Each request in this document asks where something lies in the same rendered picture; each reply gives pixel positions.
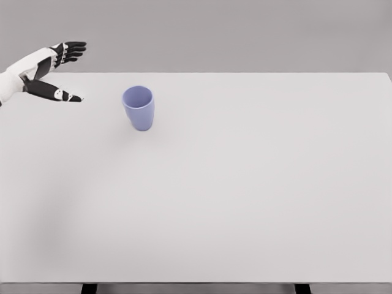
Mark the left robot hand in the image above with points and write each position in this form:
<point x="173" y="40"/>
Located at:
<point x="33" y="61"/>

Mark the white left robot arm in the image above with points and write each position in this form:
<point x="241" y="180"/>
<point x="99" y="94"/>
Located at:
<point x="5" y="88"/>

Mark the lavender blue cup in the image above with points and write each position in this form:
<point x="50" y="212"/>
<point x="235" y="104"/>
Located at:
<point x="139" y="111"/>

